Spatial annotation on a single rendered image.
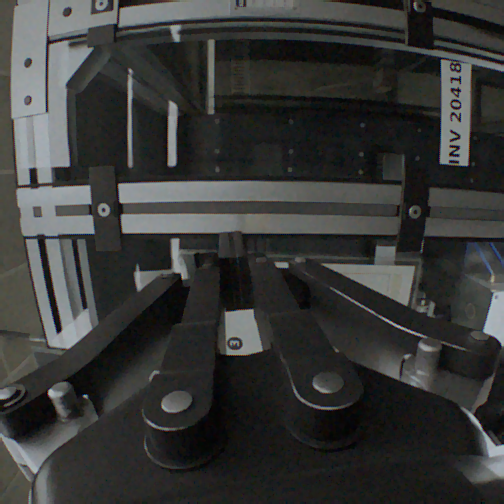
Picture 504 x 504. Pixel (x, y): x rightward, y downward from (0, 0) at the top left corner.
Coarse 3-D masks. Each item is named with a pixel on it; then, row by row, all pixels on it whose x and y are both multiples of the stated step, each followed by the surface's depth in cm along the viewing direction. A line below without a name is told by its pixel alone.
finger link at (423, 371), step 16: (432, 352) 6; (416, 368) 7; (432, 368) 7; (416, 384) 6; (432, 384) 6; (448, 384) 6; (464, 384) 6; (480, 384) 6; (464, 400) 6; (480, 400) 6
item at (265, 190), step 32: (32, 192) 24; (64, 192) 24; (128, 192) 24; (160, 192) 24; (192, 192) 24; (224, 192) 24; (256, 192) 24; (288, 192) 24; (320, 192) 24; (352, 192) 24; (384, 192) 24; (448, 192) 24; (480, 192) 24; (32, 224) 25; (64, 224) 25; (128, 224) 25; (160, 224) 25; (192, 224) 25; (224, 224) 25; (256, 224) 25; (288, 224) 25; (320, 224) 25; (352, 224) 25; (384, 224) 24; (448, 224) 24; (480, 224) 24
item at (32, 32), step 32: (64, 0) 19; (128, 0) 20; (160, 0) 20; (192, 0) 20; (224, 0) 20; (320, 0) 20; (352, 0) 20; (384, 0) 20; (448, 0) 19; (32, 32) 20; (64, 32) 20; (448, 32) 20; (480, 32) 20; (32, 64) 21; (32, 96) 21; (32, 352) 28
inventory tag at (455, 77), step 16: (448, 64) 21; (464, 64) 20; (448, 80) 21; (464, 80) 21; (448, 96) 21; (464, 96) 21; (448, 112) 22; (464, 112) 22; (448, 128) 22; (464, 128) 22; (448, 144) 22; (464, 144) 22; (448, 160) 23; (464, 160) 23
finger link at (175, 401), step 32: (192, 288) 12; (192, 320) 9; (224, 320) 13; (192, 352) 7; (224, 352) 10; (160, 384) 5; (192, 384) 5; (160, 416) 4; (192, 416) 4; (160, 448) 4; (192, 448) 4
